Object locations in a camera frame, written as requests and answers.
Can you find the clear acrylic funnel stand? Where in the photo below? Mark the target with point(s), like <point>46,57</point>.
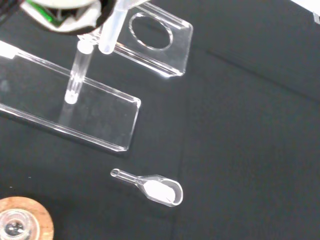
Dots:
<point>100,117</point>

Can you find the clear glass weighing funnel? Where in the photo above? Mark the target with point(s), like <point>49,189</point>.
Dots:
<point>160,190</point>

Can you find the clear round-bottom flask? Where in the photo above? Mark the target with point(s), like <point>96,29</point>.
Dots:
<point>15,226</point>

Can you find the black bench cloth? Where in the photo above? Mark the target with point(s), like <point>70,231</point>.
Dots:
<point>237,137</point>

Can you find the grey tape strip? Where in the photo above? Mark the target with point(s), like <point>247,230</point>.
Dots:
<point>317,18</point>

